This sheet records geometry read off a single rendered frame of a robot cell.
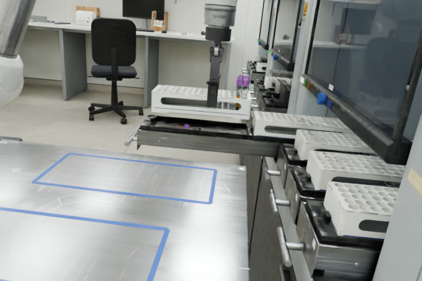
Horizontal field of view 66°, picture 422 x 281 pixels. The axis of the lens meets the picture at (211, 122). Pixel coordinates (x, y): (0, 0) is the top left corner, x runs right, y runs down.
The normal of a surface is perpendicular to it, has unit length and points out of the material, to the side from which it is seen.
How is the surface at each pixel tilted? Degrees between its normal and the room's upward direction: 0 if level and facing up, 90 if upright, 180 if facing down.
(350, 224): 90
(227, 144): 90
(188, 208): 0
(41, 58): 90
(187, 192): 0
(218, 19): 90
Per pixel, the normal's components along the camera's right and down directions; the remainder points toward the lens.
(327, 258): -0.05, 0.31
